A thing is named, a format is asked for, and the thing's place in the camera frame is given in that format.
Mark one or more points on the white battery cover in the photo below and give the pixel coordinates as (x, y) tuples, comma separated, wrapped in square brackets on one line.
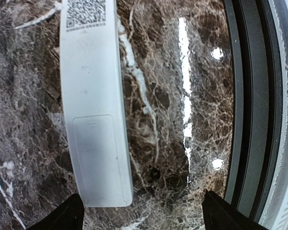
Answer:
[(97, 156)]

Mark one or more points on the white remote control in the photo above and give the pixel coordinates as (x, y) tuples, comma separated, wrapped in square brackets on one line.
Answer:
[(90, 75)]

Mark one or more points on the black front table rail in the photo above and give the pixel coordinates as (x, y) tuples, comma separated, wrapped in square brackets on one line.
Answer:
[(257, 107)]

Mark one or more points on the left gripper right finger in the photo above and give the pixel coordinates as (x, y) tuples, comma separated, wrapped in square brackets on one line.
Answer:
[(220, 215)]

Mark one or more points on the white slotted cable duct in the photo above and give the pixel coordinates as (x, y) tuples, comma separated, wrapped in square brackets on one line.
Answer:
[(275, 214)]

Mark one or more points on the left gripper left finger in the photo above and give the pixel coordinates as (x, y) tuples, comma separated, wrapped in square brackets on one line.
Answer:
[(69, 215)]

